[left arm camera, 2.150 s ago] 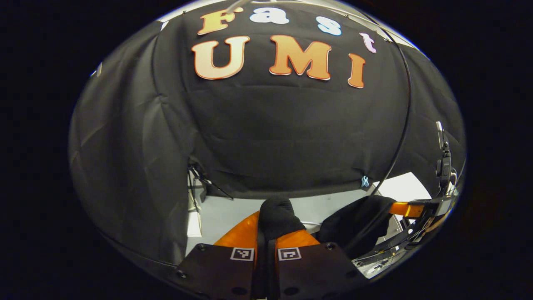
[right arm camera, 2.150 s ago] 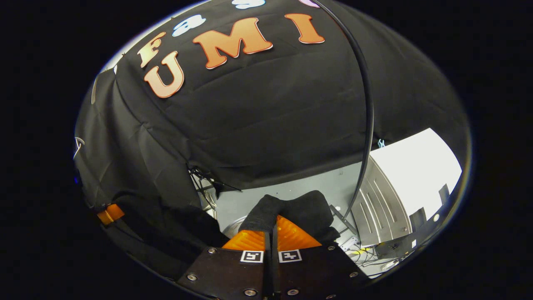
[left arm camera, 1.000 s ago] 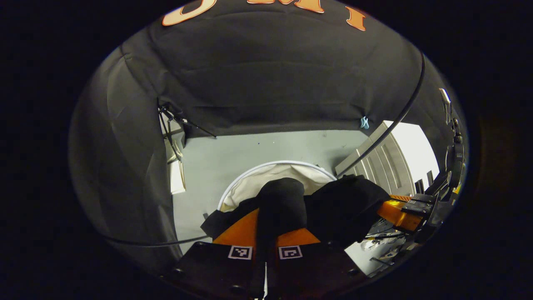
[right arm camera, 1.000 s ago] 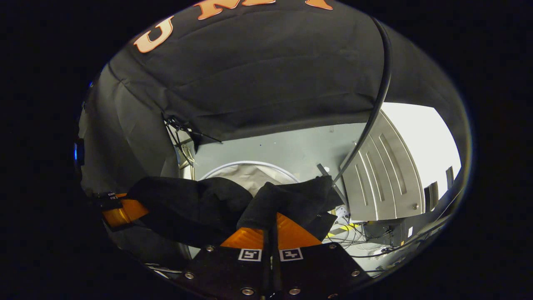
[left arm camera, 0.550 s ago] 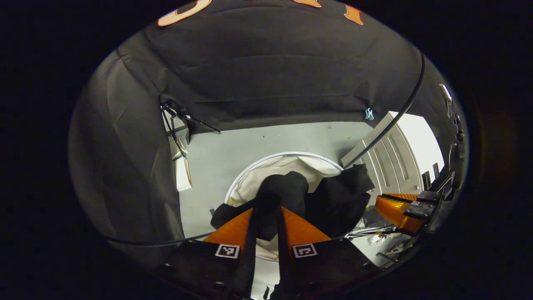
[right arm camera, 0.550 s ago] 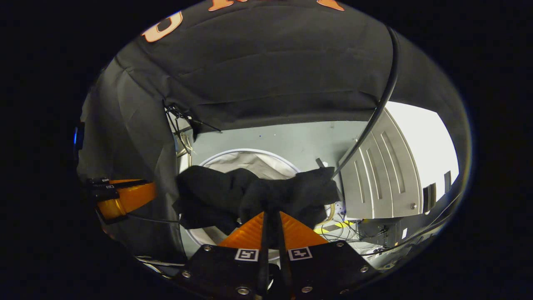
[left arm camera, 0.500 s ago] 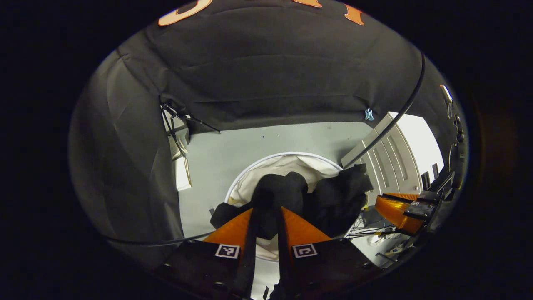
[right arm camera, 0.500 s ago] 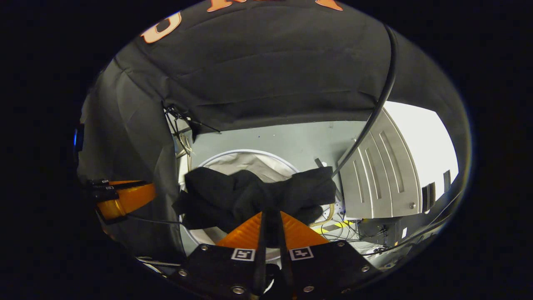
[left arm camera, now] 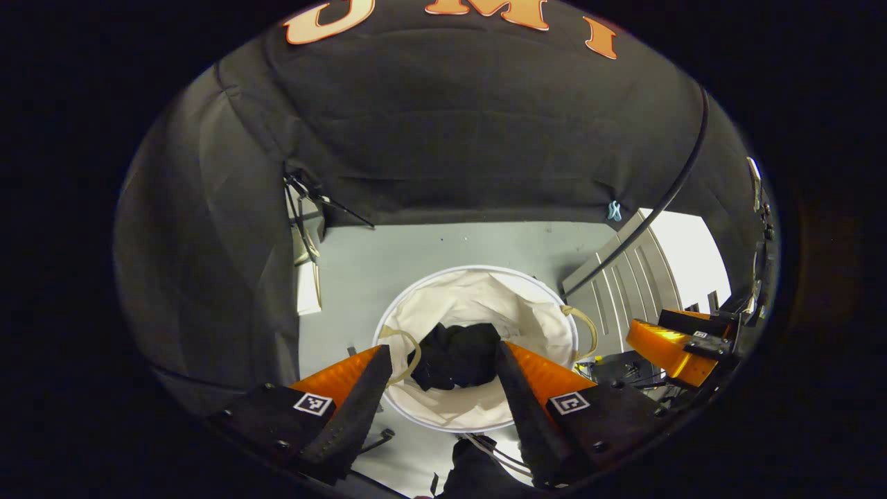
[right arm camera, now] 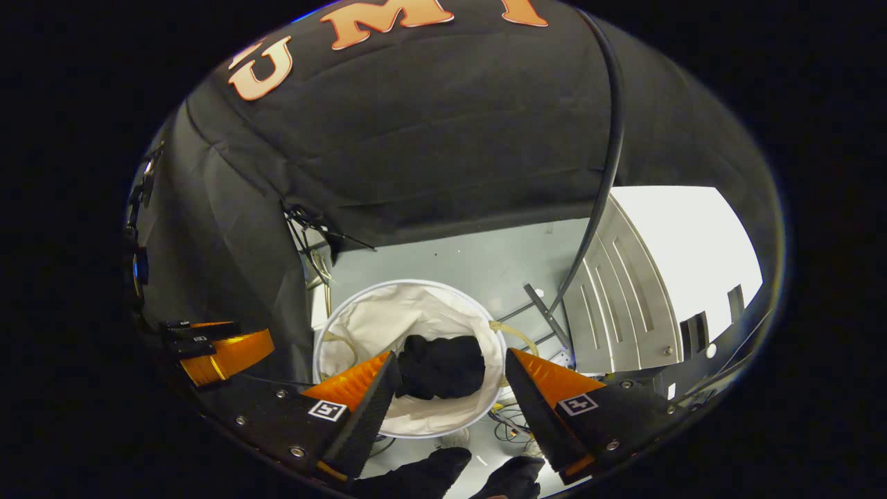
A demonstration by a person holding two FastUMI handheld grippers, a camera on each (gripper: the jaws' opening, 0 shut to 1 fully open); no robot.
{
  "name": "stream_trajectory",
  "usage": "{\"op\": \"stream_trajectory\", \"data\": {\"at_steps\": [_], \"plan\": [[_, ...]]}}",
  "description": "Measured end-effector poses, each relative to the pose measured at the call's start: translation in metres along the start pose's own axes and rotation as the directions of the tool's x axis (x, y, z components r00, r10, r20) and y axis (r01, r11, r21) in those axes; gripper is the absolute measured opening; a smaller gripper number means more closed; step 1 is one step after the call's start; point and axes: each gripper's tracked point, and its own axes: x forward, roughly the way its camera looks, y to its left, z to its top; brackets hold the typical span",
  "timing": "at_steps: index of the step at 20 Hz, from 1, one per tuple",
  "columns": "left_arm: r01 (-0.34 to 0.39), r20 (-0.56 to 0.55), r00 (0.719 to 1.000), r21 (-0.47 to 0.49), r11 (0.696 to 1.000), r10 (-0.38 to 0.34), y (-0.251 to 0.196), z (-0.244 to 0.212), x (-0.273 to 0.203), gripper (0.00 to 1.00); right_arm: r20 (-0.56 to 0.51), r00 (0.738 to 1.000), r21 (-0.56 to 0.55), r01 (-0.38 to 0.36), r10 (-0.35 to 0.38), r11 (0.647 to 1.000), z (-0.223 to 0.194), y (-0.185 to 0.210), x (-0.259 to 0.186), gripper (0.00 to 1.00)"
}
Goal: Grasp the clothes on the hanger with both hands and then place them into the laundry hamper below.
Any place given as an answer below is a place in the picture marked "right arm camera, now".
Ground person's leg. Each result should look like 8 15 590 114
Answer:
475 456 546 499
353 447 473 499

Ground black backdrop cloth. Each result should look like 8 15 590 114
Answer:
128 0 784 389

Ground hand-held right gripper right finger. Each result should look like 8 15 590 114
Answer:
504 348 694 486

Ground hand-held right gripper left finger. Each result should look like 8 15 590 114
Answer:
197 350 403 482

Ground white fabric laundry hamper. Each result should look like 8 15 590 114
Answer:
312 279 540 439

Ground white metal cabinet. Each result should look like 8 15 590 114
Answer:
561 186 763 375

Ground black metal clothes rack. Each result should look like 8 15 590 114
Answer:
493 7 626 351

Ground black knit jacket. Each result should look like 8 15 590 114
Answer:
395 335 487 401

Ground person's left leg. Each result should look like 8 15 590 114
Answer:
353 447 473 499

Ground person's right leg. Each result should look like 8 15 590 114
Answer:
475 456 546 499

